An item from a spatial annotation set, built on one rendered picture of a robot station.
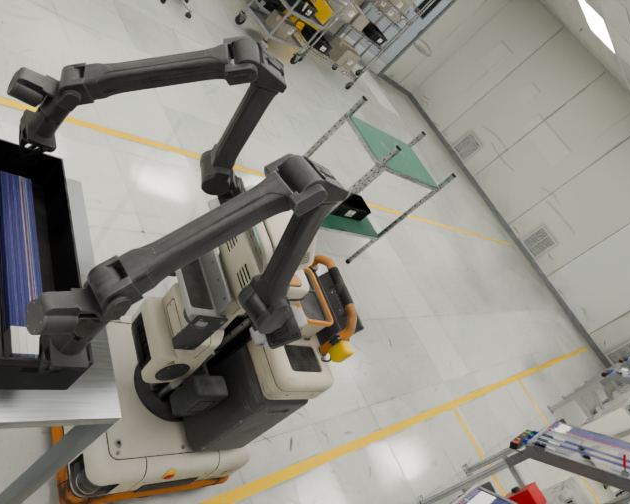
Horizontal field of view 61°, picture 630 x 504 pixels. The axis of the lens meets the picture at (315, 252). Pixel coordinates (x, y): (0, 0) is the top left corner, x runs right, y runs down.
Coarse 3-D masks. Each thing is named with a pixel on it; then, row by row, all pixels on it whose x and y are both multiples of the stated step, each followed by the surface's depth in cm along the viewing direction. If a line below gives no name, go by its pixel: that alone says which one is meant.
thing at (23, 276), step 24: (0, 192) 123; (24, 192) 128; (0, 216) 120; (24, 216) 123; (0, 240) 117; (24, 240) 119; (0, 264) 115; (24, 264) 115; (24, 288) 112; (24, 312) 109; (24, 336) 105
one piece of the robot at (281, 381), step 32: (320, 256) 188; (352, 320) 174; (224, 352) 176; (256, 352) 171; (288, 352) 169; (320, 352) 180; (352, 352) 175; (160, 384) 194; (256, 384) 169; (288, 384) 162; (320, 384) 172; (192, 416) 185; (224, 416) 174; (256, 416) 174; (192, 448) 182; (224, 448) 190
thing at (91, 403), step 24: (72, 192) 146; (72, 216) 140; (96, 336) 123; (96, 360) 119; (72, 384) 112; (96, 384) 116; (0, 408) 99; (24, 408) 102; (48, 408) 105; (72, 408) 108; (96, 408) 112; (72, 432) 119; (96, 432) 117; (48, 456) 124; (72, 456) 123; (24, 480) 130
